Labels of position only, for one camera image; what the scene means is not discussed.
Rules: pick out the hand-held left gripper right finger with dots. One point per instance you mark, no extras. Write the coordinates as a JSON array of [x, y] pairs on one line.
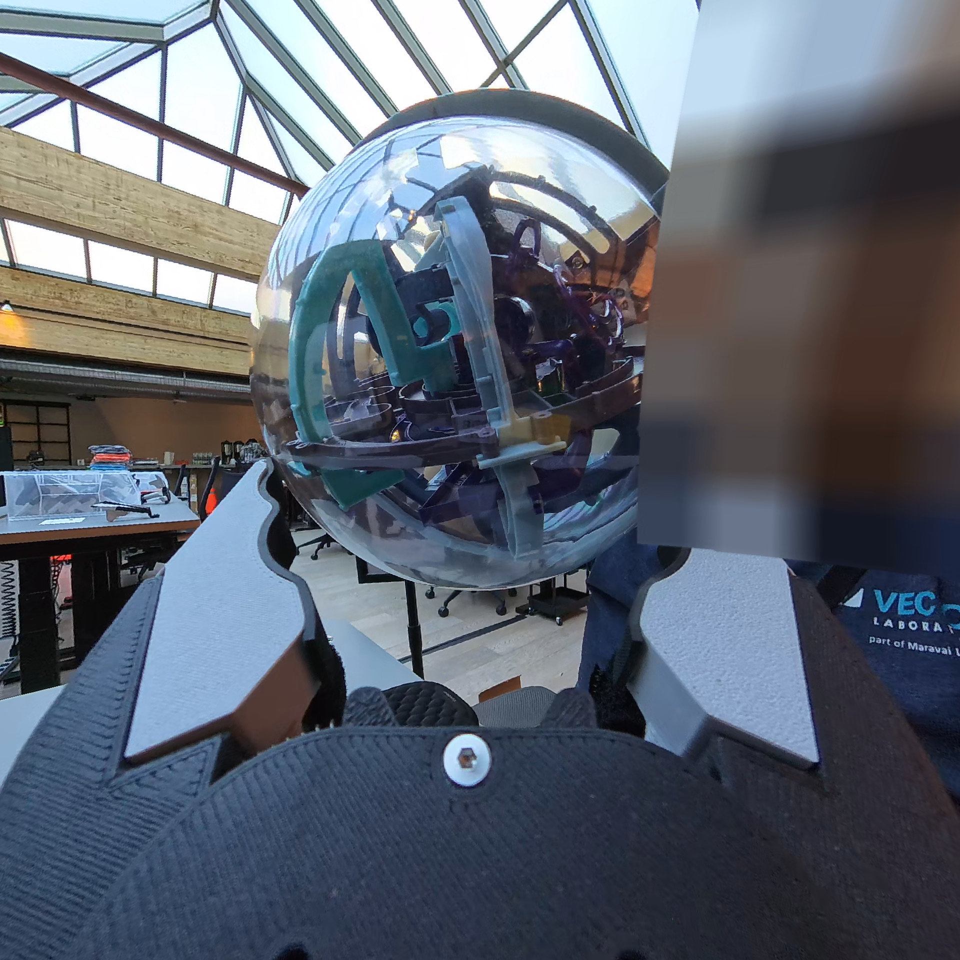
[[727, 645]]

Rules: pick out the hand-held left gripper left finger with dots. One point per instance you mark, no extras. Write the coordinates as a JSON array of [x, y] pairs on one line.
[[217, 630]]

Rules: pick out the clear plastic maze ball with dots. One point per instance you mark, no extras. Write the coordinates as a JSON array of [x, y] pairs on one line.
[[450, 337]]

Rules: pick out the black rolling cart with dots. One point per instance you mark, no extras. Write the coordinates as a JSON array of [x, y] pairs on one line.
[[559, 600]]

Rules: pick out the grey top work desk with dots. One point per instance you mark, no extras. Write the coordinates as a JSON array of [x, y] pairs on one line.
[[75, 529]]

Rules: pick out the black stand pole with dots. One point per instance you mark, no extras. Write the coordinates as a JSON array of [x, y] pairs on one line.
[[413, 637]]

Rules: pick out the stack of coloured cloths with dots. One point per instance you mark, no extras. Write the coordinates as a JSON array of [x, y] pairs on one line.
[[111, 457]]

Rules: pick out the clear acrylic box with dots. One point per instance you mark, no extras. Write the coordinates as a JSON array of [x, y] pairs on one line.
[[67, 491]]

